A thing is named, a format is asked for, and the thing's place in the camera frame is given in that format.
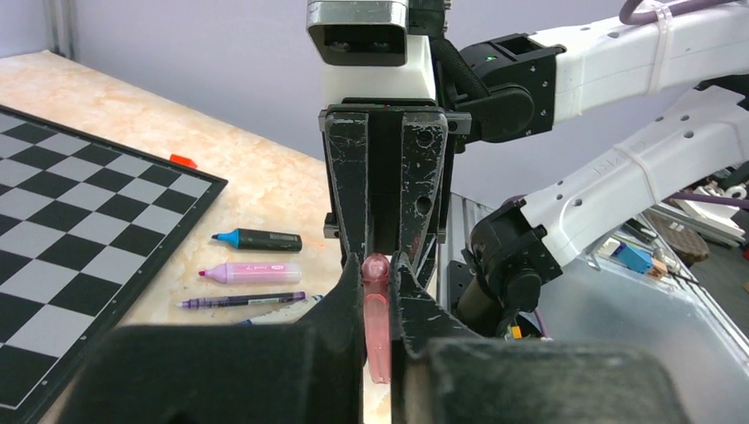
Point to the clutter beside the table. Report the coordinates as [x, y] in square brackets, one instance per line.
[706, 224]

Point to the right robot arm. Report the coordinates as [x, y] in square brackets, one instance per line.
[598, 122]

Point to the blue black highlighter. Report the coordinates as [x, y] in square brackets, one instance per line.
[266, 241]

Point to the red block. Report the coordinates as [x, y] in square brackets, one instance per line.
[183, 161]

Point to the dark thin pen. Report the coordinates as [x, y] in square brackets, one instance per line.
[242, 300]

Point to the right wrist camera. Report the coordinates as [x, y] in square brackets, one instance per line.
[376, 51]

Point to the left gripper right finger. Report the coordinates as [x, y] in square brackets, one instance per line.
[444, 373]

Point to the lilac highlighter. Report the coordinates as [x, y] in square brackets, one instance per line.
[254, 273]

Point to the black white chessboard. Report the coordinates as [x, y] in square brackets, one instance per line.
[86, 225]

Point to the blue capped white marker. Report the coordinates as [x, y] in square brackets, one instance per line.
[288, 314]

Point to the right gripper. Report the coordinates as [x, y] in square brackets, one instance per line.
[389, 170]

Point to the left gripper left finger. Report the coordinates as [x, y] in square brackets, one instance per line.
[309, 371]

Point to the pink highlighter cap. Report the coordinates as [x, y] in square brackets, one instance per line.
[375, 272]

